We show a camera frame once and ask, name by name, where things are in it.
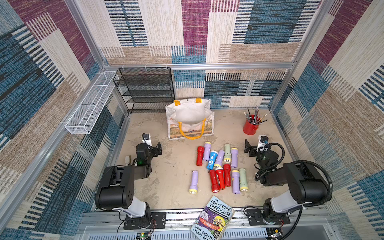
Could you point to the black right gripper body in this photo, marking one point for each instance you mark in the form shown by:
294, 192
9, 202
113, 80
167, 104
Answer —
250, 148

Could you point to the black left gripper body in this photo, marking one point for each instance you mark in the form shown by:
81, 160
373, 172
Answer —
155, 152

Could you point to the purple flashlight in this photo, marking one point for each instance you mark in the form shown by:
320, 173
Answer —
207, 150
236, 181
234, 156
219, 159

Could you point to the green flashlight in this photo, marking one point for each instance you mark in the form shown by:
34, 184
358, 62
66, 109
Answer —
243, 180
227, 157

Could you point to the red flashlight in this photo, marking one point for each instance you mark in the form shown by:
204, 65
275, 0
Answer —
220, 176
200, 156
214, 181
227, 174

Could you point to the white tote bag yellow handles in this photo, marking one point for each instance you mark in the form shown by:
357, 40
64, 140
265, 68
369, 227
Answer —
190, 119

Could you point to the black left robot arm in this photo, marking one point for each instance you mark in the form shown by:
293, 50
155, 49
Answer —
116, 191

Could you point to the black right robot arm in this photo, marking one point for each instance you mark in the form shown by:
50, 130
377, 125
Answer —
309, 185

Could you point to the red pencil cup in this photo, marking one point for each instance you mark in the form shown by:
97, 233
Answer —
250, 129

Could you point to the blue flashlight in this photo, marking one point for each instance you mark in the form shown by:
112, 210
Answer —
212, 159

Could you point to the purple flashlight lone left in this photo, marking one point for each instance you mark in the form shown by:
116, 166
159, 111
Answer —
193, 189

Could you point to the treehouse paperback book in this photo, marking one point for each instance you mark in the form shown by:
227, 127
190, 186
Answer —
213, 220

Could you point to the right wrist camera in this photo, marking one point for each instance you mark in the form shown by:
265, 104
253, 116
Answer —
263, 143

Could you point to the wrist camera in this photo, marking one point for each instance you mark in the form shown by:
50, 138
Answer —
147, 139
263, 143

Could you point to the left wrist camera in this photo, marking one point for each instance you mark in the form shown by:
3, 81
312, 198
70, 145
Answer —
147, 139

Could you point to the black wire mesh shelf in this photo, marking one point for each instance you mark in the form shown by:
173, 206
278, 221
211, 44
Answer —
145, 90

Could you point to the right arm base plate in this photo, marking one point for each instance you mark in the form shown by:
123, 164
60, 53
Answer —
259, 217

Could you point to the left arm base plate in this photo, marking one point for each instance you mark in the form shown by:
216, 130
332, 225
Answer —
153, 220

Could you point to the white wire mesh basket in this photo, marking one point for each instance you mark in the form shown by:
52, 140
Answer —
89, 110

